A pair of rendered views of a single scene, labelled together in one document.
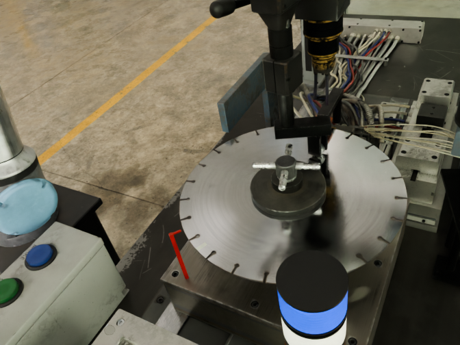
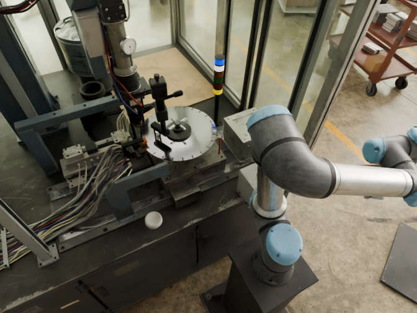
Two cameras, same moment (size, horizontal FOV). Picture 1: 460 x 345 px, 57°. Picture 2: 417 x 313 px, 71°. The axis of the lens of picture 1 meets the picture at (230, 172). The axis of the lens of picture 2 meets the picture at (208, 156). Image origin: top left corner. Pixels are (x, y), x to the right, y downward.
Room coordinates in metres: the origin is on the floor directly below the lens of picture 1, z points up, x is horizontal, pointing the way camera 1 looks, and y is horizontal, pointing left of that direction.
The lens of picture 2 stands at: (1.20, 0.42, 1.86)
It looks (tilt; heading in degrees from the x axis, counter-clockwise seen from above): 50 degrees down; 205
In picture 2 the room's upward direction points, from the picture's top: 2 degrees clockwise
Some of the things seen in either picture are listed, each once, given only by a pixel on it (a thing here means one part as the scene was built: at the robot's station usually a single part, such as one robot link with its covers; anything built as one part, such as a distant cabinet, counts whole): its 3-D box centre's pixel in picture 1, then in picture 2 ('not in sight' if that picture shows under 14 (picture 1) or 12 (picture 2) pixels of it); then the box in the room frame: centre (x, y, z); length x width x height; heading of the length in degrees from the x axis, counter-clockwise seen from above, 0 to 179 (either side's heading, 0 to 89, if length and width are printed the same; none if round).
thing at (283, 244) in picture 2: not in sight; (281, 246); (0.73, 0.48, 0.91); 0.13 x 0.12 x 0.14; 37
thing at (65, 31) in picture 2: not in sight; (94, 56); (0.16, -0.81, 0.93); 0.31 x 0.31 x 0.36
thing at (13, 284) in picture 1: (6, 292); not in sight; (0.41, 0.36, 0.90); 0.04 x 0.04 x 0.02
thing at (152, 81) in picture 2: (278, 20); (159, 98); (0.53, -0.10, 1.17); 0.06 x 0.05 x 0.20; 136
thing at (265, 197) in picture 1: (287, 182); (178, 129); (0.46, -0.08, 0.96); 0.11 x 0.11 x 0.03
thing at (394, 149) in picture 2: not in sight; (388, 153); (0.46, 0.66, 1.21); 0.11 x 0.11 x 0.08; 37
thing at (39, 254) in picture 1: (41, 257); not in sight; (0.47, 0.32, 0.90); 0.04 x 0.04 x 0.02
